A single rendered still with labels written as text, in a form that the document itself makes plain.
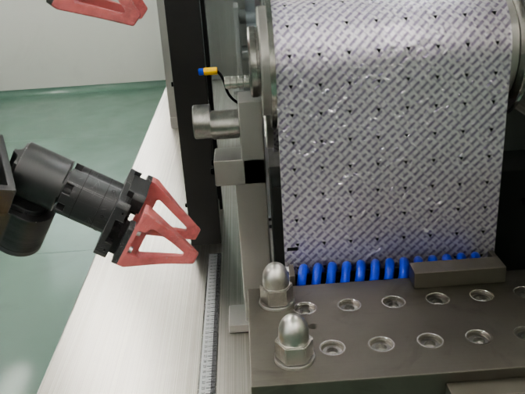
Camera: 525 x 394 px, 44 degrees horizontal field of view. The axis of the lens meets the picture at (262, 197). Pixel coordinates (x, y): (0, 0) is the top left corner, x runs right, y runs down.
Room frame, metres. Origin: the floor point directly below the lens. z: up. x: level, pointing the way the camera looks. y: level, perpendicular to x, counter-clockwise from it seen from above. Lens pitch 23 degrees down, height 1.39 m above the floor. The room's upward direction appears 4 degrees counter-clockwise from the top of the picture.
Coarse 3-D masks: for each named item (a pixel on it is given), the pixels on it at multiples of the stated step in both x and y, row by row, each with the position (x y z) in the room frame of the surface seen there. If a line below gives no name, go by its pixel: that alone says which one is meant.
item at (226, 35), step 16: (208, 0) 1.67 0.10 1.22; (224, 0) 1.67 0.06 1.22; (240, 0) 1.68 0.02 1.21; (208, 16) 1.67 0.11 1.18; (224, 16) 1.67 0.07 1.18; (240, 16) 1.68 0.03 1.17; (208, 32) 1.67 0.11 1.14; (224, 32) 1.67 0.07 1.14; (240, 32) 1.68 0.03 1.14; (224, 48) 1.67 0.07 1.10; (240, 48) 1.67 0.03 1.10; (224, 64) 1.67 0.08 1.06; (240, 64) 1.67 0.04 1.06; (224, 96) 1.67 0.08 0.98
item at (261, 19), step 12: (264, 12) 0.68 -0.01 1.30; (264, 24) 0.67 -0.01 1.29; (516, 24) 0.66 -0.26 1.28; (264, 36) 0.66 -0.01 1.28; (516, 36) 0.65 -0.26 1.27; (264, 48) 0.65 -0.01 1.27; (516, 48) 0.65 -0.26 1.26; (264, 60) 0.65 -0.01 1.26; (516, 60) 0.65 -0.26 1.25; (264, 72) 0.65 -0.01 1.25; (516, 72) 0.65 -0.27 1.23; (264, 84) 0.65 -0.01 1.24; (264, 96) 0.65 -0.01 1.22; (264, 108) 0.66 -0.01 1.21
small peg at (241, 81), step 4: (228, 76) 0.70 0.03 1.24; (232, 76) 0.70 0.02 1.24; (236, 76) 0.70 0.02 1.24; (240, 76) 0.70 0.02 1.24; (244, 76) 0.70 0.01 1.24; (248, 76) 0.70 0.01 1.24; (224, 80) 0.70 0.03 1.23; (228, 80) 0.70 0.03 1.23; (232, 80) 0.70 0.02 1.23; (236, 80) 0.70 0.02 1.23; (240, 80) 0.70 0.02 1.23; (244, 80) 0.70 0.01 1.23; (248, 80) 0.70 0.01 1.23; (224, 84) 0.70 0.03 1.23; (228, 84) 0.70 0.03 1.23; (232, 84) 0.70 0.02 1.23; (236, 84) 0.70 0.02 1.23; (240, 84) 0.70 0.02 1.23; (244, 84) 0.70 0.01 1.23; (248, 84) 0.70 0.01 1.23; (228, 88) 0.70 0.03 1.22
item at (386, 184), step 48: (288, 144) 0.64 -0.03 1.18; (336, 144) 0.64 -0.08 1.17; (384, 144) 0.64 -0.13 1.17; (432, 144) 0.64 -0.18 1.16; (480, 144) 0.64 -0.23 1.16; (288, 192) 0.64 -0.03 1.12; (336, 192) 0.64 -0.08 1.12; (384, 192) 0.64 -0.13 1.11; (432, 192) 0.64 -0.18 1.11; (480, 192) 0.64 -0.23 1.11; (288, 240) 0.64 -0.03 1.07; (336, 240) 0.64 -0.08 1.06; (384, 240) 0.64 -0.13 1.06; (432, 240) 0.64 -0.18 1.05; (480, 240) 0.64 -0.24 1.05
